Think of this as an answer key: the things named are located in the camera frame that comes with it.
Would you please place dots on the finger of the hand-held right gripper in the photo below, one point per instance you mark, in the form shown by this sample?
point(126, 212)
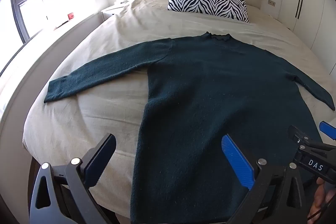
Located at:
point(328, 130)
point(298, 134)

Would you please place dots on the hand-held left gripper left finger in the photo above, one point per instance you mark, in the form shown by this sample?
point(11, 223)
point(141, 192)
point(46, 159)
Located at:
point(101, 158)

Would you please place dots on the small red object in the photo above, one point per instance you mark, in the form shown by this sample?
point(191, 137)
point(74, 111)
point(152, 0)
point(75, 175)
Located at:
point(71, 16)

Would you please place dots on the dark teal knit sweater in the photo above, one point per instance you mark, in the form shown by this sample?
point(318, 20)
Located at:
point(210, 95)

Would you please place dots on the zebra print pillow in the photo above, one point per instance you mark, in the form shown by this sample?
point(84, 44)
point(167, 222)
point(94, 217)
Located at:
point(207, 1)

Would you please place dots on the wall socket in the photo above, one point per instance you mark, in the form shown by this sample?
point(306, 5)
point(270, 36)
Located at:
point(271, 2)

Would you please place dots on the white nightstand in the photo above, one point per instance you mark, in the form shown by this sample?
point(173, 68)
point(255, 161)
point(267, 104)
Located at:
point(113, 10)

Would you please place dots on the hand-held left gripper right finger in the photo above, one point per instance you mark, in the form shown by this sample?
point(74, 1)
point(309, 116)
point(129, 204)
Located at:
point(236, 161)

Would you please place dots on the dark framed window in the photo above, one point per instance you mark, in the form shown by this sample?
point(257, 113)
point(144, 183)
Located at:
point(26, 3)

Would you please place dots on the person's right hand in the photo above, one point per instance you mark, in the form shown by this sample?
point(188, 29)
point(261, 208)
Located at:
point(321, 200)

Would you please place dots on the white bed frame rail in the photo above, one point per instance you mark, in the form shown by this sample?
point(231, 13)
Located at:
point(39, 56)

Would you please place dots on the bed with beige sheet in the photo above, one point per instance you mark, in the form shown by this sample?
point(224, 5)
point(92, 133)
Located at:
point(118, 29)

